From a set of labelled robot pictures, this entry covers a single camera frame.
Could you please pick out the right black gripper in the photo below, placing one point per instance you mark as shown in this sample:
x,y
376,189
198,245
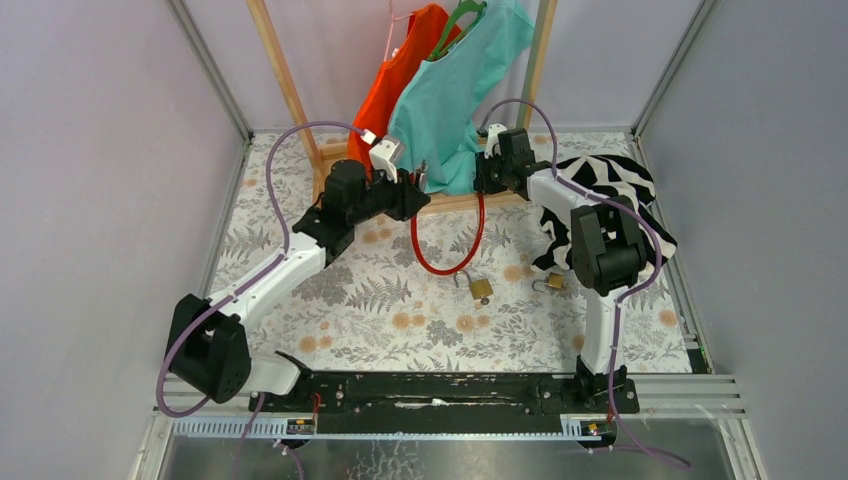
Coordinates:
x,y
481,183

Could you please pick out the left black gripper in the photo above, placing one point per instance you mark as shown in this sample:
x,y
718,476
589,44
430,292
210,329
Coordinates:
x,y
406,200

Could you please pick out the large brass padlock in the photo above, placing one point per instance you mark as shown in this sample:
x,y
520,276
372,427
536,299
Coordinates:
x,y
480,289

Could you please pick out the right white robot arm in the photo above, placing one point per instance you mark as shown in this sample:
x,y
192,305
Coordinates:
x,y
606,241

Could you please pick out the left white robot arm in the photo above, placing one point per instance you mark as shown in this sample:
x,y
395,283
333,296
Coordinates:
x,y
208,340

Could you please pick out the teal shirt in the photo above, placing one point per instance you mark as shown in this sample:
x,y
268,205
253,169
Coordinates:
x,y
433,116

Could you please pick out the floral table mat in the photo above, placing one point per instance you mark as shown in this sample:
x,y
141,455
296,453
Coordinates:
x,y
376,308

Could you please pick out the wooden clothes rack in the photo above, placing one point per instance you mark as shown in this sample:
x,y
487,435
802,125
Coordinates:
x,y
323,157

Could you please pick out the black white striped cloth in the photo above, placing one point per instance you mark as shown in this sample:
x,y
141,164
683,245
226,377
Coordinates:
x,y
605,175

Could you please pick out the small brass padlock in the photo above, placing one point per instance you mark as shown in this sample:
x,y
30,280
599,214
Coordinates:
x,y
554,282

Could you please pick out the orange shirt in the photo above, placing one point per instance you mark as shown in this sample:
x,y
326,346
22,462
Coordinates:
x,y
424,29

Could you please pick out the green clothes hanger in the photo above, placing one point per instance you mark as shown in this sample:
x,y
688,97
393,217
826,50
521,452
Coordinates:
x,y
448,39

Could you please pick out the pink clothes hanger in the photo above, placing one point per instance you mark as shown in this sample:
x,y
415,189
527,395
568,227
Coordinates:
x,y
393,20

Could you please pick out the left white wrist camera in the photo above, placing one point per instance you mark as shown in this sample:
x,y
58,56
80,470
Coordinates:
x,y
384,153

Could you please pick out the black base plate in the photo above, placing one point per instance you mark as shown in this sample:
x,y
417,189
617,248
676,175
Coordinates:
x,y
448,403

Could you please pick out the white slotted cable duct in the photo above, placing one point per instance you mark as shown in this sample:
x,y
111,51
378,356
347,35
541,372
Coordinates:
x,y
234,427

